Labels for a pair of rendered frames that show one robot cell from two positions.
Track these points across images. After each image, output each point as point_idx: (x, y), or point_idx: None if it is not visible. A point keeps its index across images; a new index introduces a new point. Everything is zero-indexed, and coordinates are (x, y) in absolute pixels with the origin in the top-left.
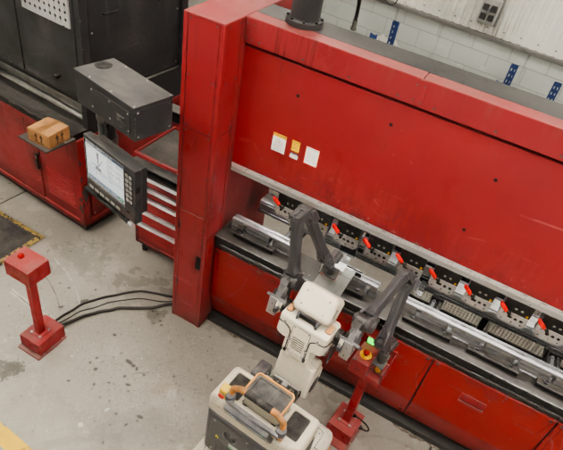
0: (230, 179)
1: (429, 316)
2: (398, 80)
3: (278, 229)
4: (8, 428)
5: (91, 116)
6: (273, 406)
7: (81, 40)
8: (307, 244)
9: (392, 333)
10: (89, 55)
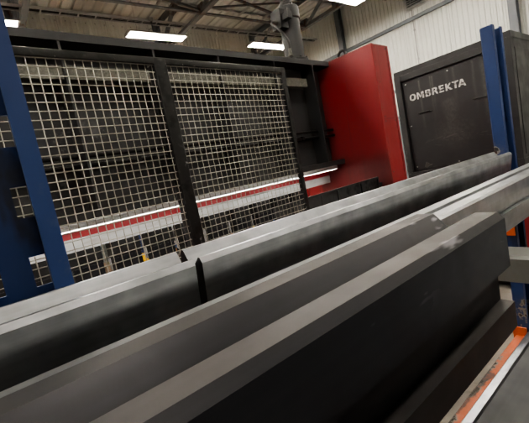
0: (325, 191)
1: None
2: None
3: (499, 352)
4: None
5: None
6: (176, 248)
7: (401, 130)
8: (483, 377)
9: (180, 253)
10: (408, 140)
